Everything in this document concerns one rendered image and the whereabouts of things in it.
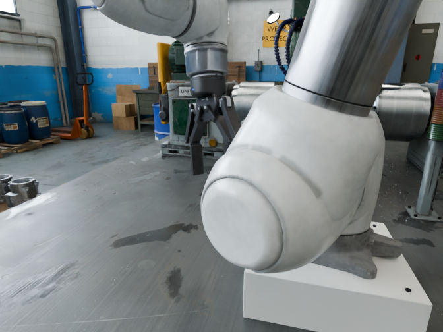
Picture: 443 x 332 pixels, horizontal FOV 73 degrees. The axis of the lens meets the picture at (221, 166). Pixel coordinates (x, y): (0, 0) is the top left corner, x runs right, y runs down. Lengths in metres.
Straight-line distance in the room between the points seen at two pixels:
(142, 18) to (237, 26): 6.23
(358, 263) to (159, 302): 0.36
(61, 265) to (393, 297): 0.64
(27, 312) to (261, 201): 0.51
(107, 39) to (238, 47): 3.09
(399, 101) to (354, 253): 0.94
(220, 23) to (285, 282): 0.49
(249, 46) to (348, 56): 6.36
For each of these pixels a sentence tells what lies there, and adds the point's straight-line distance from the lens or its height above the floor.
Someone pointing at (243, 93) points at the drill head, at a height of 1.12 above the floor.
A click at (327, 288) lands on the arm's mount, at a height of 0.89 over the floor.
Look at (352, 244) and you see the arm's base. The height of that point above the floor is 0.93.
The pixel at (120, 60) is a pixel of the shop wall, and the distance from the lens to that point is 7.75.
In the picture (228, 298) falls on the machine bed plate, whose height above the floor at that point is 0.80.
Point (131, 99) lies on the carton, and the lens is 7.37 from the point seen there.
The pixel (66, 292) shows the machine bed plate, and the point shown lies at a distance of 0.69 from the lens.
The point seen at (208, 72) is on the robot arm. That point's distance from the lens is 0.63.
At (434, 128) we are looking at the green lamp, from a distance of 0.99.
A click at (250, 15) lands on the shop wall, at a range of 6.73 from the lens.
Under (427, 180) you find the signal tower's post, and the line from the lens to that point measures 1.03.
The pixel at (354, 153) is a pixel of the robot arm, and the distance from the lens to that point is 0.32.
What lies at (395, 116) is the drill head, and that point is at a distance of 1.41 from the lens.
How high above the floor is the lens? 1.20
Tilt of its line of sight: 17 degrees down
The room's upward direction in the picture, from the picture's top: straight up
